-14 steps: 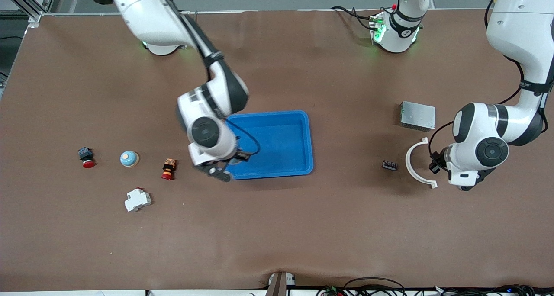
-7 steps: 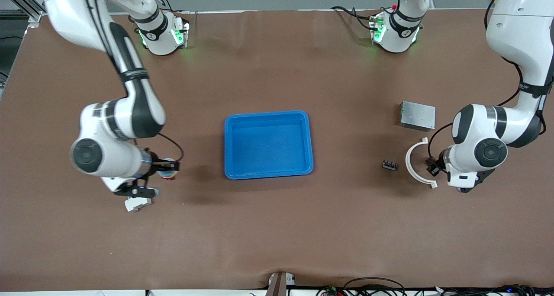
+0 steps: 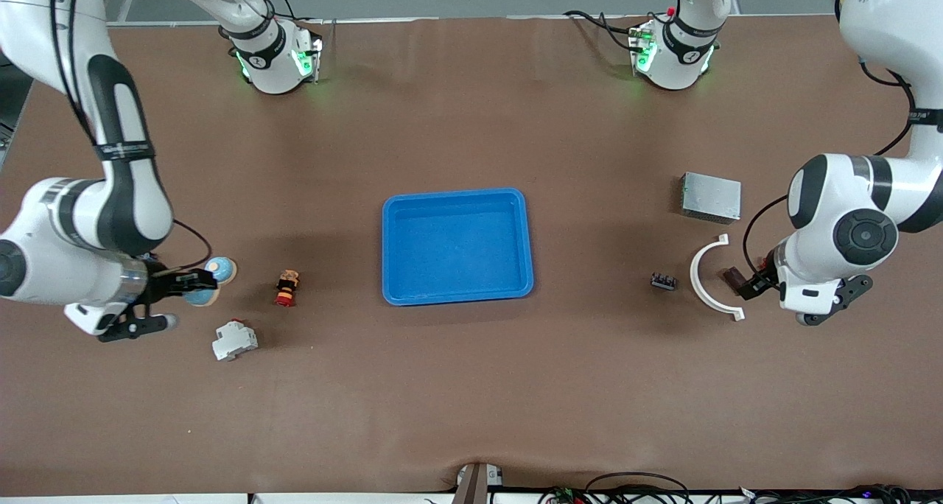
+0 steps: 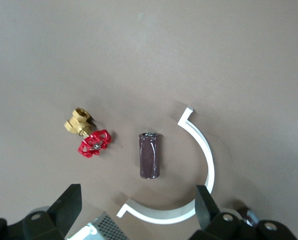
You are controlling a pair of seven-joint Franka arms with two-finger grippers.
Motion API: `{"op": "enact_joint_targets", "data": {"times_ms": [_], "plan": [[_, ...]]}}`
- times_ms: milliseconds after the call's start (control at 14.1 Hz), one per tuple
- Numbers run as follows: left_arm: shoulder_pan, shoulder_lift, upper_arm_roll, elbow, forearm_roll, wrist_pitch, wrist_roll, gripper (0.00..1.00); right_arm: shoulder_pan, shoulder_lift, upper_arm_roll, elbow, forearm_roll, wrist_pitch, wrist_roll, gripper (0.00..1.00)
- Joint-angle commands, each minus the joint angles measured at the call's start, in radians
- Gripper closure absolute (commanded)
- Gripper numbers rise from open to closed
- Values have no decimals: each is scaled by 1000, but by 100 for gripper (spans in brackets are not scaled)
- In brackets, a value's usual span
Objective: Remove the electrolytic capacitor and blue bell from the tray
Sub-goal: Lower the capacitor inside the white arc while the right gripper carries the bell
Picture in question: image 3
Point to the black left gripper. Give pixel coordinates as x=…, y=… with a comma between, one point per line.
x=759, y=280

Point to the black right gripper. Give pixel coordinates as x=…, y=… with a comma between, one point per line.
x=160, y=285

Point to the light blue call bell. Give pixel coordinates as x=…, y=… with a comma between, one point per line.
x=223, y=270
x=199, y=298

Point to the glossy brown capacitor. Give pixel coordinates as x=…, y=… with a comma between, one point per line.
x=731, y=277

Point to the small black terminal block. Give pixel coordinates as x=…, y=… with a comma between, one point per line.
x=663, y=281

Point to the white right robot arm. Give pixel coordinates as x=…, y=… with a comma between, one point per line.
x=66, y=268

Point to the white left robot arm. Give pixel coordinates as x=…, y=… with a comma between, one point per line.
x=869, y=209

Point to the white circuit breaker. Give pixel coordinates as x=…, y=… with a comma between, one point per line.
x=234, y=340

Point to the grey metal box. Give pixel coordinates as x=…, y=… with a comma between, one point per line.
x=711, y=197

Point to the red orange push button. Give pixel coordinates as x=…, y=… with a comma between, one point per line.
x=286, y=289

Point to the blue plastic tray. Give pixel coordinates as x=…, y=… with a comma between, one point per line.
x=464, y=246

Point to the brown table cover sheet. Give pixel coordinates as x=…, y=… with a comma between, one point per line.
x=471, y=386

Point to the grey clamp bracket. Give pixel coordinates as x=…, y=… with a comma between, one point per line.
x=471, y=485

